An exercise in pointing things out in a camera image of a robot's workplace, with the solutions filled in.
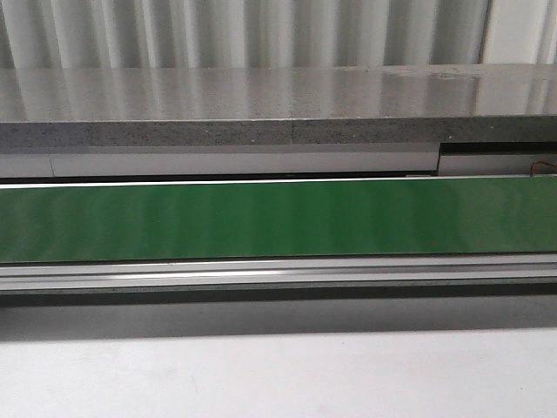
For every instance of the aluminium conveyor front rail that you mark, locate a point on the aluminium conveyor front rail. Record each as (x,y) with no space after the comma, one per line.
(444,270)

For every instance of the grey stone countertop slab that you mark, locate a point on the grey stone countertop slab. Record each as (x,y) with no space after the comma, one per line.
(476,103)

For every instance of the white pleated curtain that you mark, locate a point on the white pleated curtain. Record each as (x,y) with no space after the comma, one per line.
(274,34)

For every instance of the green conveyor belt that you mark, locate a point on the green conveyor belt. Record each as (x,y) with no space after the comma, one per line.
(268,219)

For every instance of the white panel under countertop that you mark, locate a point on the white panel under countertop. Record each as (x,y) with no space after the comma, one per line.
(381,159)

